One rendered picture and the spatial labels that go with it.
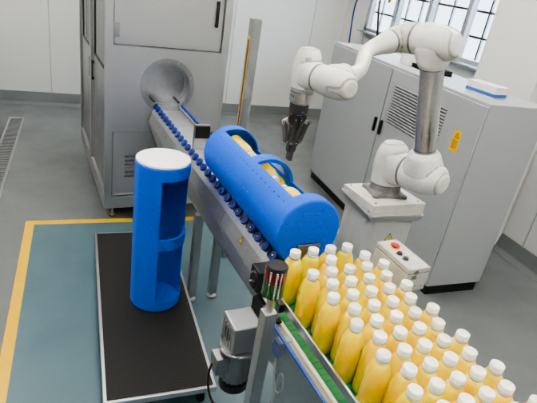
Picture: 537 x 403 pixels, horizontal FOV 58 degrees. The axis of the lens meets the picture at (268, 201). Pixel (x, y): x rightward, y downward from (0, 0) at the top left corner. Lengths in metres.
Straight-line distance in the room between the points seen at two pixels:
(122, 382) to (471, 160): 2.44
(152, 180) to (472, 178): 2.09
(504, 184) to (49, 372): 3.03
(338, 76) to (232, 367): 1.11
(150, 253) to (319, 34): 5.36
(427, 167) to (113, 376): 1.75
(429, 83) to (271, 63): 5.20
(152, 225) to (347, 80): 1.32
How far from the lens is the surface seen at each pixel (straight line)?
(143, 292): 2.81
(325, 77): 1.75
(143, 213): 2.56
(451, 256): 3.74
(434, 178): 2.28
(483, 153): 3.43
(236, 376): 1.90
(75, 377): 2.77
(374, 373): 1.40
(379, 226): 2.45
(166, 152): 2.62
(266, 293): 1.37
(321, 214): 1.87
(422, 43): 2.14
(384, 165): 2.42
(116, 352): 2.66
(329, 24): 7.48
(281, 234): 1.82
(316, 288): 1.63
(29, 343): 2.99
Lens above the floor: 1.98
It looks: 25 degrees down
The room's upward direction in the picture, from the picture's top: 10 degrees clockwise
